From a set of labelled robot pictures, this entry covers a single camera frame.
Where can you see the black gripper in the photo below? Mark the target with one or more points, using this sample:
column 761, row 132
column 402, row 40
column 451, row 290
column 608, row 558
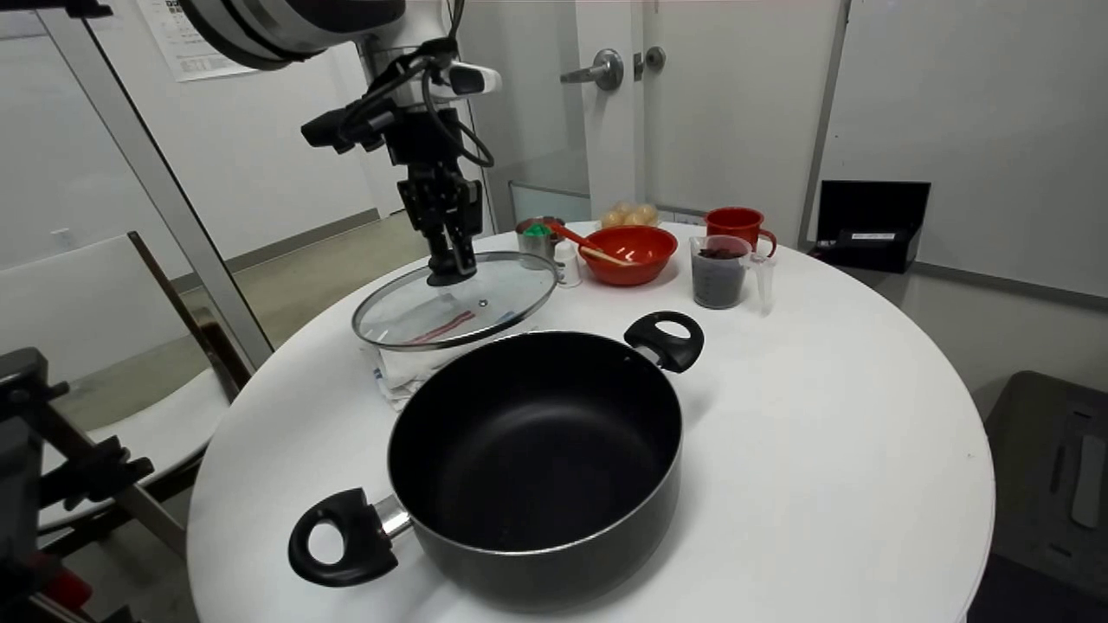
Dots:
column 435, row 159

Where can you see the glass lid with black knob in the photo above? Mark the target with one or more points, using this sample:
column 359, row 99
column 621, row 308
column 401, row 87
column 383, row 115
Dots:
column 495, row 299

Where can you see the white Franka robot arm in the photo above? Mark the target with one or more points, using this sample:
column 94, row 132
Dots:
column 279, row 21

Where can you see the black cooking pot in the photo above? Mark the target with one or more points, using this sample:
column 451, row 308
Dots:
column 530, row 450

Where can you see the small steel cup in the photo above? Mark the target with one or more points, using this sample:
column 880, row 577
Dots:
column 536, row 241

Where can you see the small white bottle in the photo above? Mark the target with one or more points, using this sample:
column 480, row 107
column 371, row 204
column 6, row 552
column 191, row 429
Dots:
column 568, row 261

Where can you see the white cloth with red stripes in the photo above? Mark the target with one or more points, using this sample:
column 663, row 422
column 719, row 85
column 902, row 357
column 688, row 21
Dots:
column 402, row 369

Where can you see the wooden spoon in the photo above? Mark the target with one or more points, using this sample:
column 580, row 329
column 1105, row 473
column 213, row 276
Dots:
column 605, row 255

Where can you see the red plastic bowl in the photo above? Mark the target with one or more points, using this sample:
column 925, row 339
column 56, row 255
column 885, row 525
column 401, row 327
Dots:
column 646, row 247

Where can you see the clear measuring cup dark contents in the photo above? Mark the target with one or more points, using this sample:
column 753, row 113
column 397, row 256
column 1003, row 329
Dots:
column 719, row 279

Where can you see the silver door lock knob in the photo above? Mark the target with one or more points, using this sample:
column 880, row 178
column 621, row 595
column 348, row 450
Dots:
column 648, row 59

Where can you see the red mug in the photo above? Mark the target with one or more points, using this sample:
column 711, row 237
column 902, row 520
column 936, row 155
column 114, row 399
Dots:
column 731, row 222

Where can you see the white paper poster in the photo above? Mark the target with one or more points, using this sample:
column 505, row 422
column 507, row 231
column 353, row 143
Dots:
column 191, row 58

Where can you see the black open case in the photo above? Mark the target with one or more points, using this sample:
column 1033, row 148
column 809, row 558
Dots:
column 869, row 218

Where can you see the black tripod stand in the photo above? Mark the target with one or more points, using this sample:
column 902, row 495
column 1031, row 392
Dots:
column 35, row 463

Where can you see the dark grey storage bin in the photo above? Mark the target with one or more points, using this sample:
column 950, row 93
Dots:
column 1040, row 495

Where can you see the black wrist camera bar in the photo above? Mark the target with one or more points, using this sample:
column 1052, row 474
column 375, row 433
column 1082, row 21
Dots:
column 348, row 121

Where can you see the grey metal frame pole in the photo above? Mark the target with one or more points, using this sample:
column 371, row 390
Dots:
column 149, row 185

